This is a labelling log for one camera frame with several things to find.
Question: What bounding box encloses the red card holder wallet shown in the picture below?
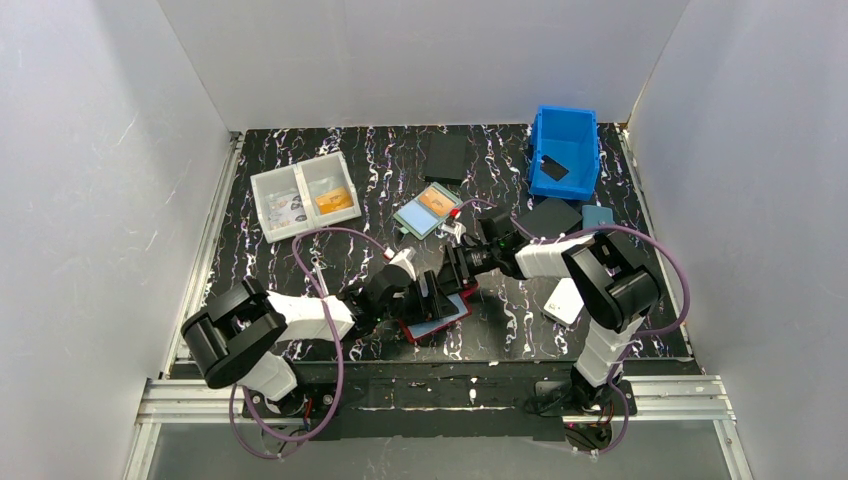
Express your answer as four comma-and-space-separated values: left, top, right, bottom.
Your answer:
397, 286, 478, 344

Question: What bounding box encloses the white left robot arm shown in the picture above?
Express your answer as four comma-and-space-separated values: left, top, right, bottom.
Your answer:
181, 265, 468, 401

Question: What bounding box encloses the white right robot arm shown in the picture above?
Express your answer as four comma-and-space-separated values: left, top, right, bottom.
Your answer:
436, 211, 664, 389

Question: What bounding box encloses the green open card wallet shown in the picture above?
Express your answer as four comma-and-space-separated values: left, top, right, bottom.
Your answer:
393, 182, 461, 240

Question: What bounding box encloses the white card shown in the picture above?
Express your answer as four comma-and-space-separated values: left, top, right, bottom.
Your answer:
542, 278, 584, 326

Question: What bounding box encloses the black card in bin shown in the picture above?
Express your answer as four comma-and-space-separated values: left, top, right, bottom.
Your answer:
540, 155, 570, 182

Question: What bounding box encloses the orange card in tray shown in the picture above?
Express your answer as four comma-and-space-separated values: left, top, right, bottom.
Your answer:
315, 187, 354, 215

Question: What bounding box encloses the patterned card in tray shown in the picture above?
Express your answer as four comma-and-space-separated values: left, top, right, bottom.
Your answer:
266, 191, 307, 229

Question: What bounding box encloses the dark grey flat wallet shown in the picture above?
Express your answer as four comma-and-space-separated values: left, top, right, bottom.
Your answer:
517, 198, 582, 239

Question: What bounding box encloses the silver wrench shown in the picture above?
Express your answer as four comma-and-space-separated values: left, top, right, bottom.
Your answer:
313, 263, 329, 297

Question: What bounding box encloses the blue snap wallet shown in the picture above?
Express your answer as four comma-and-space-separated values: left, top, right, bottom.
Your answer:
581, 204, 616, 229

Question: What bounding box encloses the black wallet at back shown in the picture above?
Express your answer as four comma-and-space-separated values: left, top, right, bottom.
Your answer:
423, 133, 468, 185

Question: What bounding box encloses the blue plastic bin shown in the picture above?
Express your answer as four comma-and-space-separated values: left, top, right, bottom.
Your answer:
528, 105, 600, 201

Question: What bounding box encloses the clear two-compartment tray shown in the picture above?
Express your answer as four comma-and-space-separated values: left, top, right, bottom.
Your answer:
251, 152, 362, 243

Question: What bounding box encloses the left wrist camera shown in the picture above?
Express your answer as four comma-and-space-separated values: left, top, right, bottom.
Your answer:
383, 247, 417, 280

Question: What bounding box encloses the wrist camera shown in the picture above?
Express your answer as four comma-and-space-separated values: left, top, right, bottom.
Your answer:
439, 208, 467, 245
383, 247, 417, 280

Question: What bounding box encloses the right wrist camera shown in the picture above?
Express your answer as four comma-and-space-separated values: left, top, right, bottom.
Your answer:
439, 208, 467, 245

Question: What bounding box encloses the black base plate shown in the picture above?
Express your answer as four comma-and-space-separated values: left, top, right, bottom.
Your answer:
241, 357, 637, 444

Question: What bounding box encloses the aluminium frame rail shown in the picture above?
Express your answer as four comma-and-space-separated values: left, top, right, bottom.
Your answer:
125, 126, 750, 479

